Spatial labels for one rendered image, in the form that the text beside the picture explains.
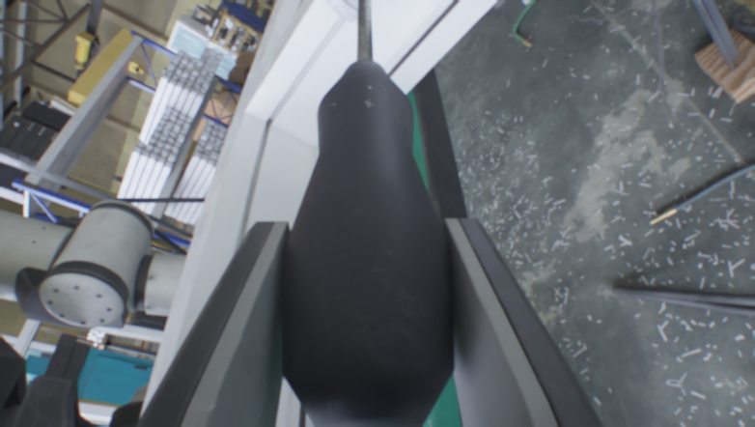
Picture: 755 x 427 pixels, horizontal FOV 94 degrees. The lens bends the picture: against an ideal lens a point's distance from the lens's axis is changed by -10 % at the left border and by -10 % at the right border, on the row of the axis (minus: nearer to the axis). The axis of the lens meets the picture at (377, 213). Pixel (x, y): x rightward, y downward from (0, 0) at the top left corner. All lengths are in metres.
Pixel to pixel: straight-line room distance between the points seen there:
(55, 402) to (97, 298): 0.12
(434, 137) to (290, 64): 0.10
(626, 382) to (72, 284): 1.00
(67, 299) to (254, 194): 0.27
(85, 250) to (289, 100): 0.28
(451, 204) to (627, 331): 0.88
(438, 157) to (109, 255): 0.35
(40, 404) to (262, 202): 0.22
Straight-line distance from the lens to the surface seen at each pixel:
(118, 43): 5.75
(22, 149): 4.63
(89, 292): 0.45
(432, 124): 0.25
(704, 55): 1.24
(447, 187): 0.21
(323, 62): 0.26
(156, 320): 3.74
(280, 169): 0.26
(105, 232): 0.48
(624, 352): 1.05
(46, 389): 0.37
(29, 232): 0.52
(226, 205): 0.23
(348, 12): 0.23
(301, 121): 0.28
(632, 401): 1.04
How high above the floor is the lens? 0.97
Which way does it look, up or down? 29 degrees down
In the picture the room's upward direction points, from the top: 65 degrees counter-clockwise
